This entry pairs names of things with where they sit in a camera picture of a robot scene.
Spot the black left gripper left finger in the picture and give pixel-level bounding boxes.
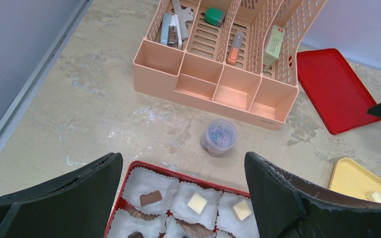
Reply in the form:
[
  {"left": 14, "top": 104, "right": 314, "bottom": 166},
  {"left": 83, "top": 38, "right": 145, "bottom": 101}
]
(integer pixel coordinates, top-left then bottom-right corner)
[{"left": 0, "top": 153, "right": 123, "bottom": 238}]

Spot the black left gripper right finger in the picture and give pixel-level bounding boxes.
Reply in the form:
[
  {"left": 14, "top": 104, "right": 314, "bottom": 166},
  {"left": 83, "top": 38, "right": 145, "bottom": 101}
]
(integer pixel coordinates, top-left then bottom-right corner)
[{"left": 244, "top": 152, "right": 381, "bottom": 238}]

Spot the white chocolate square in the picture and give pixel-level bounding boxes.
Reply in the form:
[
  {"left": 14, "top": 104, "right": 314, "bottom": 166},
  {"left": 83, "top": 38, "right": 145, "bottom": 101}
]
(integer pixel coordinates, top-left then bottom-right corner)
[{"left": 232, "top": 200, "right": 253, "bottom": 221}]

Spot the red lid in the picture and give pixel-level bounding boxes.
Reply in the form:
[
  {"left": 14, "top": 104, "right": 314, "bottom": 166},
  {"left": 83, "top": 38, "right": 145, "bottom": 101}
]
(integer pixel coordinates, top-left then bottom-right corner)
[{"left": 297, "top": 48, "right": 380, "bottom": 135}]

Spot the brown chocolate piece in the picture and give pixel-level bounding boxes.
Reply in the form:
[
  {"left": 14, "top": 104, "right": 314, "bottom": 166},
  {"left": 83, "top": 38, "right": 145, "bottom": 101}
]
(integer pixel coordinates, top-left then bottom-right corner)
[{"left": 139, "top": 190, "right": 163, "bottom": 207}]

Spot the red chocolate box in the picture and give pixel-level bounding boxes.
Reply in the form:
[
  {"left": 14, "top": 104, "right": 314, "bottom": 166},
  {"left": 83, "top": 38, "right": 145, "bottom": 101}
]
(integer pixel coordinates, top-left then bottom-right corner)
[{"left": 104, "top": 161, "right": 259, "bottom": 238}]

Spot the white chocolate bar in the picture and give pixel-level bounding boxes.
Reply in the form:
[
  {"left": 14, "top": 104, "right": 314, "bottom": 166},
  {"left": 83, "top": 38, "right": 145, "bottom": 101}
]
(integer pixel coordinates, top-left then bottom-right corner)
[{"left": 365, "top": 191, "right": 381, "bottom": 203}]

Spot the yellow tray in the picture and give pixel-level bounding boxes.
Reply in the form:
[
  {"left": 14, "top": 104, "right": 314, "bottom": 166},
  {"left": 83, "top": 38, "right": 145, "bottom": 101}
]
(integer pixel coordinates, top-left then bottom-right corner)
[{"left": 328, "top": 158, "right": 381, "bottom": 201}]

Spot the clear paperclip jar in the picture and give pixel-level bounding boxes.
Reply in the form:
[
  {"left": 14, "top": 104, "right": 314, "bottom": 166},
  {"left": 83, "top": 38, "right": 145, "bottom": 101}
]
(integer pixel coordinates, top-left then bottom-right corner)
[{"left": 200, "top": 119, "right": 237, "bottom": 157}]

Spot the green small carton box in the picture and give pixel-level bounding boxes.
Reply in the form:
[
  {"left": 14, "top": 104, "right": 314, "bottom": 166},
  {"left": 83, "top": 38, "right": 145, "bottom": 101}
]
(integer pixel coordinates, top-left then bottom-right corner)
[{"left": 263, "top": 25, "right": 285, "bottom": 71}]

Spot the pink plastic desk organizer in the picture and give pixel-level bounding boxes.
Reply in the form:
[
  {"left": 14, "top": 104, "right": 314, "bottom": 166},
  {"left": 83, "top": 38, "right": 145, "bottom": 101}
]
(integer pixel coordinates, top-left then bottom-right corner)
[{"left": 133, "top": 0, "right": 325, "bottom": 130}]

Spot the grey stapler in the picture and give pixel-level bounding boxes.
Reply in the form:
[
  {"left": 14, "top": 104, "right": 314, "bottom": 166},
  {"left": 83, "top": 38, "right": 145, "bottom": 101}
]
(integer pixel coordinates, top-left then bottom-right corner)
[{"left": 160, "top": 13, "right": 183, "bottom": 50}]

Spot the green eraser block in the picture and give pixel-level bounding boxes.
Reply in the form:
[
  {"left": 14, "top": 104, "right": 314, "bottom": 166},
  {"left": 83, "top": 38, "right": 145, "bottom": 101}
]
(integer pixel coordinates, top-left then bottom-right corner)
[{"left": 204, "top": 7, "right": 226, "bottom": 28}]

